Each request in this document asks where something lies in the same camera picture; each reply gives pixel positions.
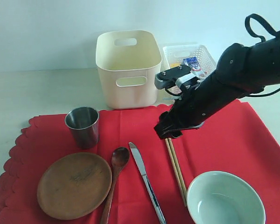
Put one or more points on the yellow cheese wedge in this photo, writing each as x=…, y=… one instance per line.
x=176, y=64

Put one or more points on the blue white milk carton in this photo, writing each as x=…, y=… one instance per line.
x=195, y=66

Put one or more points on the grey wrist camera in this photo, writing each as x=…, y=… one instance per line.
x=180, y=76

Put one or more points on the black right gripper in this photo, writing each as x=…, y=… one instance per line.
x=195, y=107

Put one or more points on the white woven plastic basket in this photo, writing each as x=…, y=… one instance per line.
x=176, y=53

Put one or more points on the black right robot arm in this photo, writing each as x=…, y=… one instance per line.
x=241, y=71

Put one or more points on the cream plastic bin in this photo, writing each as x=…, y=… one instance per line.
x=127, y=62

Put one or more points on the right wooden chopstick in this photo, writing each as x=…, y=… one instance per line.
x=177, y=167

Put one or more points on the pale green ceramic bowl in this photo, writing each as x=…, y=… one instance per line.
x=218, y=197

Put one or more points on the brown wooden plate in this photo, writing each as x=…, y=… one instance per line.
x=74, y=186

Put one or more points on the brown wooden spoon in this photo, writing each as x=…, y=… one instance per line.
x=120, y=158

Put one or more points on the left wooden chopstick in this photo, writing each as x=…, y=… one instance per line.
x=175, y=171

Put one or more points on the silver table knife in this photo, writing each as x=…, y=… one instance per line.
x=141, y=167

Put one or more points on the red scalloped cloth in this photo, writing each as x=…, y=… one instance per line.
x=233, y=140

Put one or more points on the wooden chopstick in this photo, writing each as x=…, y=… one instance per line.
x=175, y=171
x=177, y=167

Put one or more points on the stainless steel cup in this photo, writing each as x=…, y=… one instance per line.
x=83, y=125

